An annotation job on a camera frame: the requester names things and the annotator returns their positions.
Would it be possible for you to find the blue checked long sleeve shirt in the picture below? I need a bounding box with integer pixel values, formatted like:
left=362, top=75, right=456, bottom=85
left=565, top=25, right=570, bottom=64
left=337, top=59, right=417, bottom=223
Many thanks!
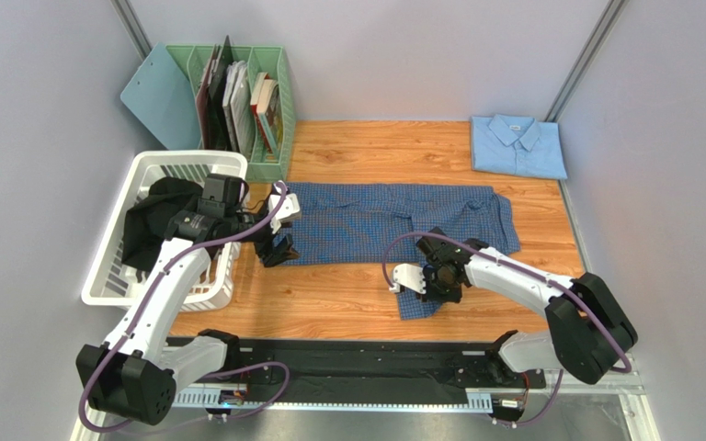
left=267, top=181, right=522, bottom=321

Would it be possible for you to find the light blue clipboard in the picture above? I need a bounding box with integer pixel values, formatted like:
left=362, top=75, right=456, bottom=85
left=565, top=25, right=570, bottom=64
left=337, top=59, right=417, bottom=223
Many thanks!
left=120, top=43, right=201, bottom=151

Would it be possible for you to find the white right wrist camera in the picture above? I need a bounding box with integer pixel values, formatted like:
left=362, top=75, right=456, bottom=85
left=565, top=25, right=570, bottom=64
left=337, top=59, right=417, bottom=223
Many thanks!
left=389, top=264, right=426, bottom=295

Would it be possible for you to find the white plastic laundry basket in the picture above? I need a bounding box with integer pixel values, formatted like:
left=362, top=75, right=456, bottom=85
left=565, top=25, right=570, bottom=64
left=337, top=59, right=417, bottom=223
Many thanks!
left=81, top=150, right=248, bottom=312

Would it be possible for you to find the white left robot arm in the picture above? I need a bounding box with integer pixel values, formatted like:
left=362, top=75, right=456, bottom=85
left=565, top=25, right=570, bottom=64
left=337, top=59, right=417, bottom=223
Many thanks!
left=75, top=174, right=301, bottom=434

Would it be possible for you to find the green plastic file rack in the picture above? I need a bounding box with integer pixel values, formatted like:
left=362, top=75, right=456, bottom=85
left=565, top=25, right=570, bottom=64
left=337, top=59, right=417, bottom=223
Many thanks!
left=165, top=43, right=298, bottom=185

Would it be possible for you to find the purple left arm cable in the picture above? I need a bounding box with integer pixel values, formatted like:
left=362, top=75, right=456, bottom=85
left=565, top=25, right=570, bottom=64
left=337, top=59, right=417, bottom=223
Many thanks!
left=77, top=180, right=291, bottom=435

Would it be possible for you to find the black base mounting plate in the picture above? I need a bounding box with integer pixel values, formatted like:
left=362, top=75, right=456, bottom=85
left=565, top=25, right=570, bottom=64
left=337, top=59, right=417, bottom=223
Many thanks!
left=198, top=329, right=548, bottom=409

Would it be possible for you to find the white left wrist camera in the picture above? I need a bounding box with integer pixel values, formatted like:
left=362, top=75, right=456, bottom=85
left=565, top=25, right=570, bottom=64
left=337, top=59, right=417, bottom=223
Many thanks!
left=266, top=180, right=302, bottom=233

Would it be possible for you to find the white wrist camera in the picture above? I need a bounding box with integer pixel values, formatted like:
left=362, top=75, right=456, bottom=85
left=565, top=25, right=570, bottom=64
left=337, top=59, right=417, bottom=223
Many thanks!
left=266, top=180, right=302, bottom=233
left=389, top=264, right=426, bottom=295

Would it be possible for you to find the black shirt in basket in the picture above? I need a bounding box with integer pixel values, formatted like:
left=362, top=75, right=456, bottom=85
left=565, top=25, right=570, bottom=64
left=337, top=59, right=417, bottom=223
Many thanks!
left=121, top=176, right=203, bottom=272

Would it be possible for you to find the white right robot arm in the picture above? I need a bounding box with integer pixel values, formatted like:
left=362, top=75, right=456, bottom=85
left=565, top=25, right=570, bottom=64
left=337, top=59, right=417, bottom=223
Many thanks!
left=416, top=228, right=638, bottom=385

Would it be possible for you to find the red spine book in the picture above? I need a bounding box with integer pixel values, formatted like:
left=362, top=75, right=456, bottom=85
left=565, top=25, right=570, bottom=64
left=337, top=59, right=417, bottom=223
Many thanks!
left=250, top=72, right=283, bottom=161

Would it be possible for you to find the white paper folder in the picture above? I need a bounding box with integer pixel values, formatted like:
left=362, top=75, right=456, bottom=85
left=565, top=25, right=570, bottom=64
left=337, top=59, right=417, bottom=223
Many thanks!
left=222, top=61, right=256, bottom=160

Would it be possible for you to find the dark brown folder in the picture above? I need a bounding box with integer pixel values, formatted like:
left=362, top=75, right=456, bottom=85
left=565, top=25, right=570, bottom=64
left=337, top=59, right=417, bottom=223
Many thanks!
left=196, top=36, right=235, bottom=152

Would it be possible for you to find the folded light blue shirt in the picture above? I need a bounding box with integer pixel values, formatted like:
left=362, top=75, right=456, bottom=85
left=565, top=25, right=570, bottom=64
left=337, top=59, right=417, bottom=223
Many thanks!
left=471, top=114, right=567, bottom=181

